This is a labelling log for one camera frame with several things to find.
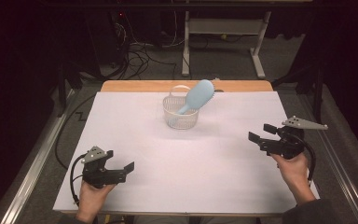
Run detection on white plastic basket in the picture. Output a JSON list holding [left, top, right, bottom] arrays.
[[162, 84, 200, 131]]

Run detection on person's right hand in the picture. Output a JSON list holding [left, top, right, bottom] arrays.
[[269, 151, 310, 191]]

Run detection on white metal desk frame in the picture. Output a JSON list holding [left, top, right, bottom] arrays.
[[181, 10, 273, 80]]

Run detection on person's left hand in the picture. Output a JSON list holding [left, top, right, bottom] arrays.
[[76, 181, 117, 216]]

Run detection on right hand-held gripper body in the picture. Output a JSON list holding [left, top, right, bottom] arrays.
[[258, 115, 329, 161]]

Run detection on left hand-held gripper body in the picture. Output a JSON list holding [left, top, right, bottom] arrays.
[[80, 146, 127, 189]]

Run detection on aluminium floor rail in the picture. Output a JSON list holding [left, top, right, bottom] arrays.
[[297, 92, 358, 224], [0, 88, 76, 224]]

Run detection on black metal stand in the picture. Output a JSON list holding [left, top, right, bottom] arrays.
[[271, 62, 328, 126], [56, 59, 103, 118]]

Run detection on long black floor cable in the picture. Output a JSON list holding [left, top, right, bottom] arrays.
[[54, 93, 98, 171]]

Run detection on light blue hairbrush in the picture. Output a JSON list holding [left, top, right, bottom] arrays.
[[175, 78, 216, 116]]

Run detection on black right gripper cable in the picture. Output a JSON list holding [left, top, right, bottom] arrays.
[[301, 141, 318, 183]]

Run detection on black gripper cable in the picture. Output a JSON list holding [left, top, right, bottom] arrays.
[[69, 153, 89, 207], [301, 141, 318, 183]]

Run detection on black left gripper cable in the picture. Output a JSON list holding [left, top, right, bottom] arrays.
[[69, 153, 89, 207]]

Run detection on bundle of floor cables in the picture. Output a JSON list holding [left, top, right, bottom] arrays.
[[110, 12, 179, 80]]

